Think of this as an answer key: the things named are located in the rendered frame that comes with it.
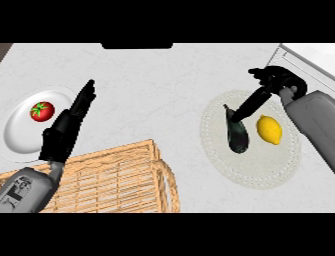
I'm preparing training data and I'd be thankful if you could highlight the wicker tiered shelf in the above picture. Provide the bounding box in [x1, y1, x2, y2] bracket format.
[0, 139, 182, 214]

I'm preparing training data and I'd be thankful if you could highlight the round cream placemat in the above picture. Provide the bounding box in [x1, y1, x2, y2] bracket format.
[199, 89, 305, 190]

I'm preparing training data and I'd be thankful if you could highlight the white round plate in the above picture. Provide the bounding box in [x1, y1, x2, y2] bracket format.
[2, 87, 79, 163]

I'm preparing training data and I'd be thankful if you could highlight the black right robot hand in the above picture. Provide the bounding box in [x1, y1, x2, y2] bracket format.
[231, 65, 309, 123]

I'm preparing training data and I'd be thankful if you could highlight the yellow lemon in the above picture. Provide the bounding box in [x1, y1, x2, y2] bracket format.
[256, 114, 284, 146]

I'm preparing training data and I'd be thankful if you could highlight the red tomato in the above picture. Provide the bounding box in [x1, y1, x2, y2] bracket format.
[30, 101, 57, 123]

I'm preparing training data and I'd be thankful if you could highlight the dark eggplant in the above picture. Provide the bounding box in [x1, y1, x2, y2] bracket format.
[222, 104, 252, 154]

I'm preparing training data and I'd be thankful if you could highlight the white appliance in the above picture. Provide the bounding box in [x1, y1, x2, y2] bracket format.
[265, 43, 335, 104]

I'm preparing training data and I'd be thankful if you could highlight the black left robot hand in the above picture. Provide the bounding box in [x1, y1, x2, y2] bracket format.
[38, 79, 98, 164]

